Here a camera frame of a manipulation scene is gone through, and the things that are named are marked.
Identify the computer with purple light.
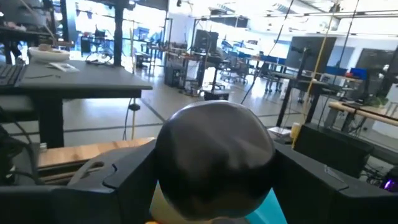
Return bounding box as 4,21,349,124
379,167,398,194

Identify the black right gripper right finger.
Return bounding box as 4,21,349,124
273,141,398,224

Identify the wooden table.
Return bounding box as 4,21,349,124
328,101,398,128

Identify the black desk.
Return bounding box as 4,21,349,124
0,58,154,149

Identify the white paper sheet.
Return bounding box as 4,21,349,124
48,62,80,73

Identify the black monitor on stand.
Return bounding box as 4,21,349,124
275,35,337,128

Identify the black keyboard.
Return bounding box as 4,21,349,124
0,63,26,91

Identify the dark round fruit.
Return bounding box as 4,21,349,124
154,100,276,222

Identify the black box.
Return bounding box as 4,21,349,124
293,122,376,179

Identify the blue collapsible bowl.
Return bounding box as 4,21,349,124
149,183,289,224

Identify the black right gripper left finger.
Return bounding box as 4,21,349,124
0,139,159,224

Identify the yellow cable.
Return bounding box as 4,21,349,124
290,29,331,149

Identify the white bowl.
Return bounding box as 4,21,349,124
27,44,71,63

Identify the black cable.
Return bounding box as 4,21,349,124
239,0,295,105

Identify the black pillar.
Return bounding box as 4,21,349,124
112,0,126,67

